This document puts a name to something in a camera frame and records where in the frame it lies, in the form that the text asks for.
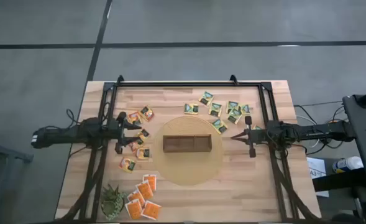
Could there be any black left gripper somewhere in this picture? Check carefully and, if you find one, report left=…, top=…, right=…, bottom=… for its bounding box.
left=106, top=111, right=142, bottom=155

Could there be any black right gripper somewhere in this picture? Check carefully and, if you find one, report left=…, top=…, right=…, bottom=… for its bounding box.
left=231, top=116, right=269, bottom=158

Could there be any orange paper tea packet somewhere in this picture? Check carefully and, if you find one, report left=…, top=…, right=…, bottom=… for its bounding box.
left=140, top=200, right=162, bottom=221
left=142, top=174, right=157, bottom=191
left=125, top=198, right=144, bottom=220
left=135, top=180, right=154, bottom=200
left=127, top=190, right=145, bottom=206

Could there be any brown wooden tea box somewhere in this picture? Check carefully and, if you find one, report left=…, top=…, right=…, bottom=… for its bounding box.
left=162, top=134, right=213, bottom=153

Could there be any round woven straw placemat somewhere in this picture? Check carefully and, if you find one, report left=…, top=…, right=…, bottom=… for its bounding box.
left=153, top=115, right=224, bottom=187

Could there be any small potted succulent plant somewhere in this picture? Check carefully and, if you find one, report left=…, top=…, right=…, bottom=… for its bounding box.
left=100, top=183, right=129, bottom=222

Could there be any white paper sheet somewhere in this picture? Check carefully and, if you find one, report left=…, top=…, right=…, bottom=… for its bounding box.
left=306, top=157, right=330, bottom=198

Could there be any black shelf bar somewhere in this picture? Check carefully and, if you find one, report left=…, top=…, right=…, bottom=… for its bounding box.
left=312, top=167, right=366, bottom=192

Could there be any white plastic bottle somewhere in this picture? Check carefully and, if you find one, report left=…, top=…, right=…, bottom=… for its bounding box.
left=331, top=156, right=364, bottom=174

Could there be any grey equipment cart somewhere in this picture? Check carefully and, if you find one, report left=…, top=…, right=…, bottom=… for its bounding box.
left=342, top=93, right=366, bottom=194

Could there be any grey metal stand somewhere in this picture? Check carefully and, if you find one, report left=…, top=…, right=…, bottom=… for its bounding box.
left=0, top=124, right=34, bottom=224

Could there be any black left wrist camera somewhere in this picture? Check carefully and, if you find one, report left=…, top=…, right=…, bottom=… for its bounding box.
left=107, top=120, right=123, bottom=138

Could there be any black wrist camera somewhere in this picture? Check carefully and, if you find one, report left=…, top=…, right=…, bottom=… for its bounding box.
left=253, top=129, right=268, bottom=145
left=107, top=120, right=123, bottom=138

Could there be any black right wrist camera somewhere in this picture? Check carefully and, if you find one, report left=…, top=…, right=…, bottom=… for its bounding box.
left=253, top=129, right=268, bottom=145

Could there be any white cable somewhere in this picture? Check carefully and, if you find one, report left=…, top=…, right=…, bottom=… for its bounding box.
left=296, top=114, right=322, bottom=149

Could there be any black metal table frame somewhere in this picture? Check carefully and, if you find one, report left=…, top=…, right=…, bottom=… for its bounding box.
left=54, top=74, right=322, bottom=223

